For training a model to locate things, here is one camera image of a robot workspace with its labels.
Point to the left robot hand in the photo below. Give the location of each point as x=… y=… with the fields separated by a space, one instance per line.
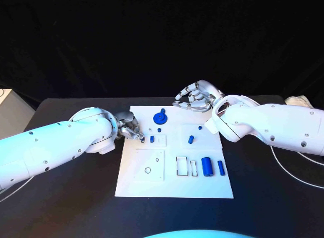
x=131 y=128

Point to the blue gear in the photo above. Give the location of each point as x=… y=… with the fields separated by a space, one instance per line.
x=161 y=117

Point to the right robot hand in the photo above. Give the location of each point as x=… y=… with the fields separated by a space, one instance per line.
x=200 y=98

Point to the thick blue cylinder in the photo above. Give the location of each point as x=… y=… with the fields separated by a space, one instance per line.
x=207 y=166

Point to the white cloth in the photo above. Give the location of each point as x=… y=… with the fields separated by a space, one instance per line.
x=299 y=101

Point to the white task board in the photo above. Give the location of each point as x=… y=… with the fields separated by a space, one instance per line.
x=175 y=167

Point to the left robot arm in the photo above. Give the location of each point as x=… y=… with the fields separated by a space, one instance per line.
x=44 y=145

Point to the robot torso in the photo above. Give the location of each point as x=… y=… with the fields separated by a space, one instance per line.
x=200 y=234

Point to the thin blue cylinder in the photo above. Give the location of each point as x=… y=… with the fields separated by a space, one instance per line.
x=221 y=167

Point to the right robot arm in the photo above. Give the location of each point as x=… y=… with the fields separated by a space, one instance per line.
x=272 y=124

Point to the white box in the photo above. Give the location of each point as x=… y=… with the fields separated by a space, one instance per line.
x=7 y=111

